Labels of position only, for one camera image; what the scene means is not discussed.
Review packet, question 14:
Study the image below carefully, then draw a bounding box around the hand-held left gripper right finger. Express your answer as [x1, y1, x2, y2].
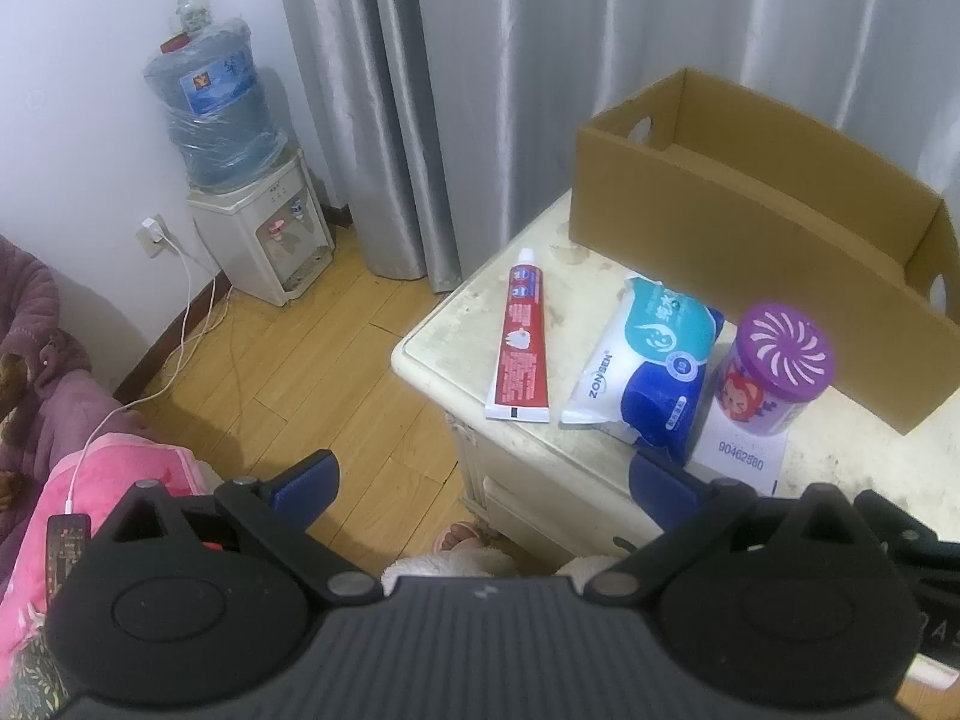
[589, 448, 878, 605]

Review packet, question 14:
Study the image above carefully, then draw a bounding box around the pink blanket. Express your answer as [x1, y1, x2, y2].
[0, 435, 218, 720]

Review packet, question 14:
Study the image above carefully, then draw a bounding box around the blue wet wipes pack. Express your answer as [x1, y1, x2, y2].
[561, 275, 727, 466]

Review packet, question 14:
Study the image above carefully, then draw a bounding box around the blue water jug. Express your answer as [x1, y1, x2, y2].
[142, 15, 275, 192]

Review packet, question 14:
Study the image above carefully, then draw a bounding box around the red toothpaste tube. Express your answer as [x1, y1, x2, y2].
[484, 247, 552, 425]

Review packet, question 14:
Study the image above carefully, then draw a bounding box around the brown cardboard box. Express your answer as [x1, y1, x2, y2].
[568, 67, 960, 436]

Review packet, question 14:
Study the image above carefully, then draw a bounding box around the purple fleece robe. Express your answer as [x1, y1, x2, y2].
[0, 236, 162, 578]

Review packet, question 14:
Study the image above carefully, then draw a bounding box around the white water dispenser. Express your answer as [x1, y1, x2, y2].
[186, 146, 336, 307]

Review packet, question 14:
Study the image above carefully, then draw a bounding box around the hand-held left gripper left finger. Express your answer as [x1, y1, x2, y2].
[94, 448, 383, 605]

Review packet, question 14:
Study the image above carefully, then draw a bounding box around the black phone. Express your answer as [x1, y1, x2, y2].
[45, 514, 92, 601]

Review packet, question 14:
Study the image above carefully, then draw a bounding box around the white fluffy cloth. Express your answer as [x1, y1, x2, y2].
[382, 547, 518, 587]

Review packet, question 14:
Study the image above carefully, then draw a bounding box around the pink slipper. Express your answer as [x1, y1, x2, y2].
[433, 521, 481, 553]

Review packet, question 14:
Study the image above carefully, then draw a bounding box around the purple air freshener can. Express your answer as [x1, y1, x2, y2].
[709, 304, 835, 437]

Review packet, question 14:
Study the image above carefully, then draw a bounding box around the white charging cable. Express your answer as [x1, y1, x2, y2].
[64, 232, 230, 518]

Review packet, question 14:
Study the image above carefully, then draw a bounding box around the white rectangular box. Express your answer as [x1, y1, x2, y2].
[690, 427, 788, 496]

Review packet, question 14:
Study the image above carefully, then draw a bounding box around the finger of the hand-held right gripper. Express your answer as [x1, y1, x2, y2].
[853, 490, 940, 550]

